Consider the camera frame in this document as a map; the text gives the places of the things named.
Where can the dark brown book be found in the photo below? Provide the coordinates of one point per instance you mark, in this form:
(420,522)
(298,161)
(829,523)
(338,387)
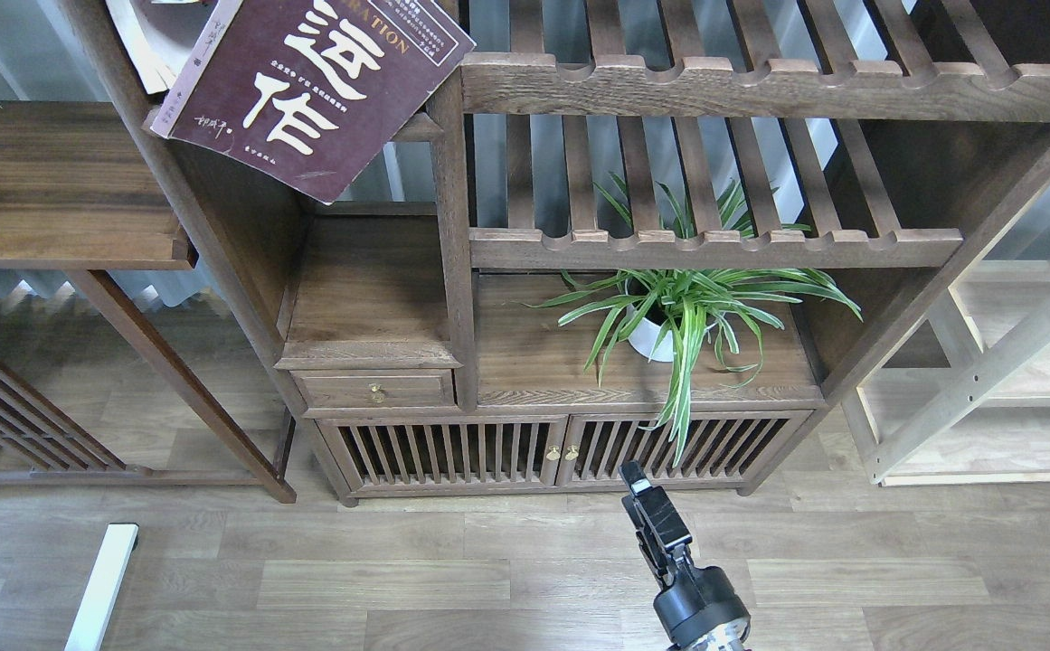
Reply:
(310,91)

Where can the dark wooden side table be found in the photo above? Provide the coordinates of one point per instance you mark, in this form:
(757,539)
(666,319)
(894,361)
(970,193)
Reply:
(76,196)

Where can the dark wooden bookshelf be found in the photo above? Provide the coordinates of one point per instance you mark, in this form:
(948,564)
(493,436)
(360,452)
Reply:
(885,142)

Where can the light wooden shelf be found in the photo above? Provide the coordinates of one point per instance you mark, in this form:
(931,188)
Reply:
(985,417)

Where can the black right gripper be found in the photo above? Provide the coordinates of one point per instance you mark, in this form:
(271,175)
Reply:
(698,608)

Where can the white stand leg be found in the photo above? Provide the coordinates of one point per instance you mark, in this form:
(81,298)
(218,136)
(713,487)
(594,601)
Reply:
(97,604)

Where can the red paperback book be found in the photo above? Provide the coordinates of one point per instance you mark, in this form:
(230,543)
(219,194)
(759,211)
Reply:
(159,35)

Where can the white plant pot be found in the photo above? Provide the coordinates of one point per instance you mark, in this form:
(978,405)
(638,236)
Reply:
(647,338)

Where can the green spider plant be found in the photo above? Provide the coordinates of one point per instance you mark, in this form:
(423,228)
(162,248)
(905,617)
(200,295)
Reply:
(687,309)

